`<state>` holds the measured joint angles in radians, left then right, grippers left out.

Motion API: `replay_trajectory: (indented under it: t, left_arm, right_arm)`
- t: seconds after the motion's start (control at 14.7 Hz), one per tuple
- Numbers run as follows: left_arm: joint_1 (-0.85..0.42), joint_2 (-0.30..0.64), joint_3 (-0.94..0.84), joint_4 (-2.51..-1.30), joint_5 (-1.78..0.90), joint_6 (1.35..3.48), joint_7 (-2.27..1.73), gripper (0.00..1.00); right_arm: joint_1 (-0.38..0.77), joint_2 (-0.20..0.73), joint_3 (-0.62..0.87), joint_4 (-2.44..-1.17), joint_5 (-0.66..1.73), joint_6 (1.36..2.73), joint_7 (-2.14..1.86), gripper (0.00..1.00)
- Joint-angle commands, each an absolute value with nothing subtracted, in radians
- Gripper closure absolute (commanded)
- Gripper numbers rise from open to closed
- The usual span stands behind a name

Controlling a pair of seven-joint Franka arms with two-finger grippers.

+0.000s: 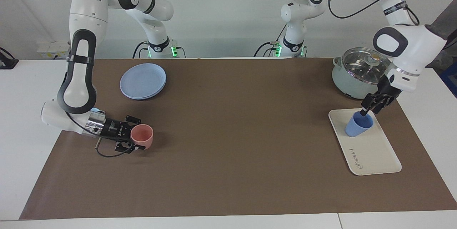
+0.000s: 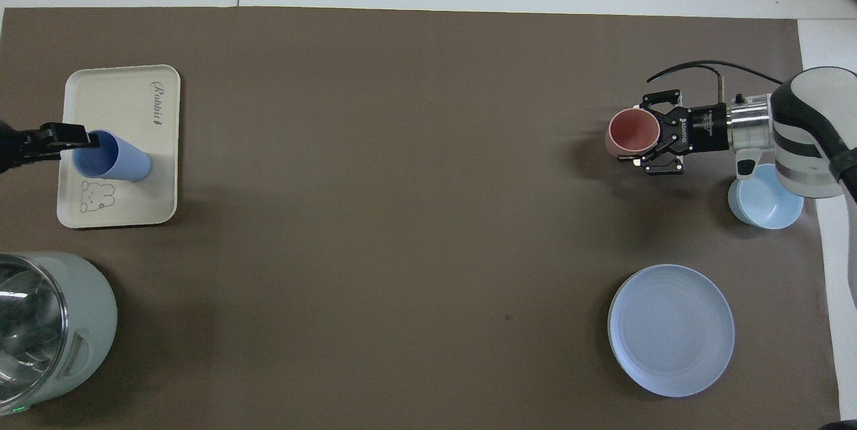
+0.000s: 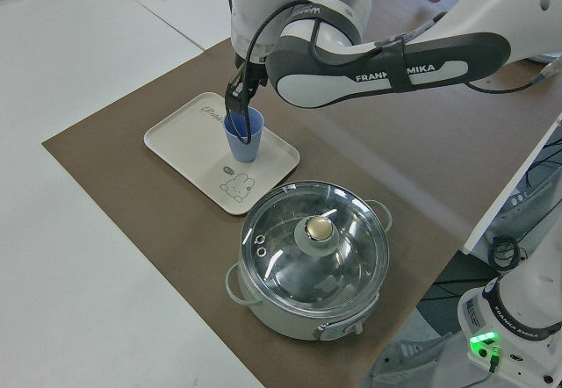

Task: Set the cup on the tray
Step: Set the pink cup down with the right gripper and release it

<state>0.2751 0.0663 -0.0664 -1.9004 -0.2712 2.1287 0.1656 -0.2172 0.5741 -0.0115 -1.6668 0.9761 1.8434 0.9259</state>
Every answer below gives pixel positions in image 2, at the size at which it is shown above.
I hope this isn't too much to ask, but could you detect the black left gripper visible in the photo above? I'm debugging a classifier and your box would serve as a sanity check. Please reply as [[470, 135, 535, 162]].
[[10, 123, 101, 164]]

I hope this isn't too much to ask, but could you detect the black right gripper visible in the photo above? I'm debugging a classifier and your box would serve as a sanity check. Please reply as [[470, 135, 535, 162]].
[[617, 89, 731, 177]]

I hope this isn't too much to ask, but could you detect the pink plastic cup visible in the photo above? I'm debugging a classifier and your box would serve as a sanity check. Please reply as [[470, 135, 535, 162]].
[[605, 108, 661, 158]]

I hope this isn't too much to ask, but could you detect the blue ribbed plastic cup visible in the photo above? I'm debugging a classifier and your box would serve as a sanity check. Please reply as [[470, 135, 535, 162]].
[[72, 129, 153, 184]]

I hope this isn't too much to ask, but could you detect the cream tray with rabbit print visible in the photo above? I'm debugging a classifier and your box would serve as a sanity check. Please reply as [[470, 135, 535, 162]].
[[56, 64, 181, 229]]

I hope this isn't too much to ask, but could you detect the light blue bowl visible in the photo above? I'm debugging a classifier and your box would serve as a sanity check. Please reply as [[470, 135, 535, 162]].
[[727, 163, 805, 230]]

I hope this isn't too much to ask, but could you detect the pale green electric pot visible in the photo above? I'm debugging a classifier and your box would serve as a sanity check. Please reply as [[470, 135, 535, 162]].
[[0, 250, 119, 417]]

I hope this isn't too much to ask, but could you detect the light blue round plate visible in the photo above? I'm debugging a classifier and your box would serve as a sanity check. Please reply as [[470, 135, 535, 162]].
[[607, 264, 736, 399]]

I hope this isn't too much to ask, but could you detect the brown paper table mat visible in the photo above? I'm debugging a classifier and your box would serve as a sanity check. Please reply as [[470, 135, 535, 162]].
[[0, 6, 844, 430]]

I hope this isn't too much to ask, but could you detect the dark grey cable sleeve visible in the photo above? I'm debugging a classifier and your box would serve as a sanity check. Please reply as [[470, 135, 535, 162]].
[[829, 145, 857, 206]]

